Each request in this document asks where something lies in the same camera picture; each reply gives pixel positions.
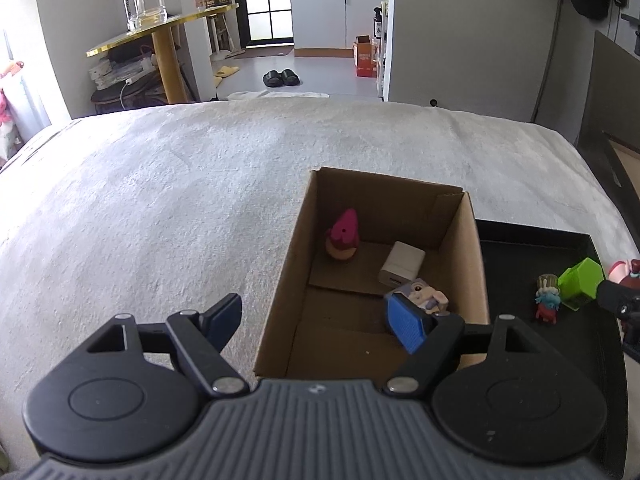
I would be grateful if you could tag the black tray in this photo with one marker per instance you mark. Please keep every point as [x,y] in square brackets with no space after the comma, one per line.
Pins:
[510,270]

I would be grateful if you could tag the dark round bag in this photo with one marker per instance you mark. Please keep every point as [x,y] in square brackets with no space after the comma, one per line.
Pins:
[125,100]

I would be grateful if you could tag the small brown-hat toy figure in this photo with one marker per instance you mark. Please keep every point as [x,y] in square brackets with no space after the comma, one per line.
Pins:
[547,295]

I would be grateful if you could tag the white charger adapter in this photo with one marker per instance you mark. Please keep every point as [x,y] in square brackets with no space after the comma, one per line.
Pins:
[400,265]

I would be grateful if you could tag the red-hat toy figure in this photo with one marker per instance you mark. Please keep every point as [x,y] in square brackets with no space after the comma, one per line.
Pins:
[625,272]

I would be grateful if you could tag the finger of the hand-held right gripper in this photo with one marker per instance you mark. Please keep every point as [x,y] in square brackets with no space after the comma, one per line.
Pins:
[612,294]

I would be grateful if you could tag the black slipper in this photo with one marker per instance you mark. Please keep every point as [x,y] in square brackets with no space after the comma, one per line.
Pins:
[273,78]
[290,77]

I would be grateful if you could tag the round gold-rimmed table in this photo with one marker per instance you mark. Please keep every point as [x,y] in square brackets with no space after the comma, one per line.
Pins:
[172,70]

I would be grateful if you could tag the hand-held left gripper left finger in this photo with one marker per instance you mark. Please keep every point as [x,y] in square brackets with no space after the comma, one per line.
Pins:
[227,321]

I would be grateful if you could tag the orange carton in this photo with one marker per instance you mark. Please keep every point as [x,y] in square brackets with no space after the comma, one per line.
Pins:
[366,57]

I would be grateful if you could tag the white blanket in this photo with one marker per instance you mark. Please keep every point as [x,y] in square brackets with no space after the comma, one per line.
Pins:
[150,210]

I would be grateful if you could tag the dark spray bottle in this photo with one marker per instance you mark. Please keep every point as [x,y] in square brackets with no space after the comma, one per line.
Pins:
[378,25]

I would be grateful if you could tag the brown cardboard box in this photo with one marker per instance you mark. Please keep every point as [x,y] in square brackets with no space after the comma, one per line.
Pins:
[380,210]

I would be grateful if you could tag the grey rabbit toy figure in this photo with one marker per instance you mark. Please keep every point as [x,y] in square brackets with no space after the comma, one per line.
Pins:
[425,297]

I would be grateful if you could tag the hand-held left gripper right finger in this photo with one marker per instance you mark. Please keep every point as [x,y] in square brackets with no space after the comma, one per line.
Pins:
[407,325]

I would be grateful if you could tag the white kitchen cabinet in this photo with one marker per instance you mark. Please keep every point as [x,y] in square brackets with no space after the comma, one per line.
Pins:
[320,15]

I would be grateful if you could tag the grey door mat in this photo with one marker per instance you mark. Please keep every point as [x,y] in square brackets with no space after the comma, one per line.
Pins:
[262,52]

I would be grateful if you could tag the black flat cardboard box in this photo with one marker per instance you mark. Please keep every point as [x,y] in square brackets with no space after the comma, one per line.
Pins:
[620,180]

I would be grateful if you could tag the black framed glass door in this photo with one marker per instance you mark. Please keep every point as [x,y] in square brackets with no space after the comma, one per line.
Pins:
[267,0]

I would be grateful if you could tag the thin grey pole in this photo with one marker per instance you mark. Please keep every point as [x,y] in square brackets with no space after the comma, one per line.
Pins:
[547,60]

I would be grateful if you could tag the pink-haired toy figure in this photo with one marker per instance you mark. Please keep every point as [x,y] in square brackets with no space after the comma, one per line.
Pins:
[344,232]

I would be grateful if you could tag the white narrow shelf rack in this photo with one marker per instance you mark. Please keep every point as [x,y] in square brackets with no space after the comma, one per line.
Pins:
[385,50]

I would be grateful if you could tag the grey leaning board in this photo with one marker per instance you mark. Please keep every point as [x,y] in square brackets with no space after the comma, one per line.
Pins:
[610,90]

